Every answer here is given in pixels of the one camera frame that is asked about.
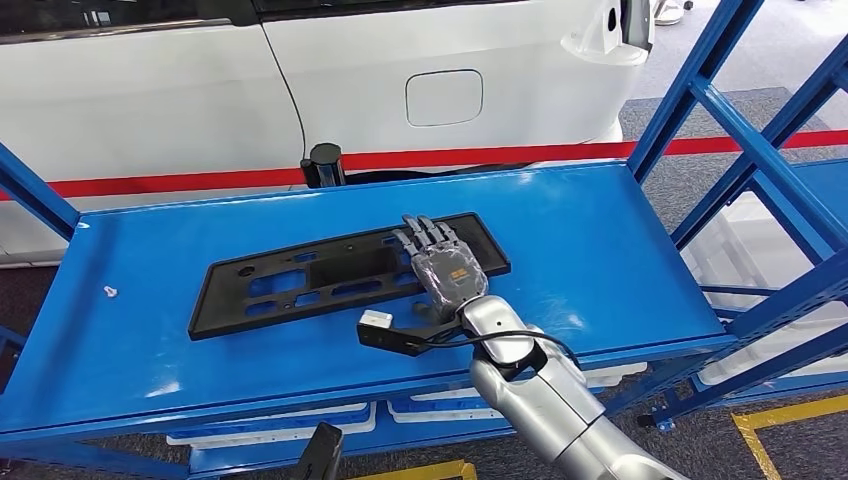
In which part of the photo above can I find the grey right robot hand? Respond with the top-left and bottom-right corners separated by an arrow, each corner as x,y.
392,213 -> 490,323

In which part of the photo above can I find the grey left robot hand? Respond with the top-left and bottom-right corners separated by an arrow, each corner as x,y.
294,422 -> 344,480

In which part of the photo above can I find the black plastic plate part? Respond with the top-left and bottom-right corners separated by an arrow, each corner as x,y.
188,211 -> 512,342

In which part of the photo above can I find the blue steel shelf rack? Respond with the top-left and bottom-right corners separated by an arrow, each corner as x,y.
688,155 -> 848,405
0,0 -> 848,480

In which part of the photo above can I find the yellow floor tape square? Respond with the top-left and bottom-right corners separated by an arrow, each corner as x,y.
351,460 -> 478,480
731,395 -> 848,480

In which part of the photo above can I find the white car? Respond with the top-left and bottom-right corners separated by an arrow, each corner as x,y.
0,0 -> 657,266

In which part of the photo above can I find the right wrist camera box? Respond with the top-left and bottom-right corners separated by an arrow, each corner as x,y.
356,309 -> 465,358

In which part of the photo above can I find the black camera cable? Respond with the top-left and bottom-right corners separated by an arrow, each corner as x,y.
423,329 -> 581,369

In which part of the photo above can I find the black stanchion post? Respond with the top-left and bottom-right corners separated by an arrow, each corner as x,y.
299,142 -> 348,190

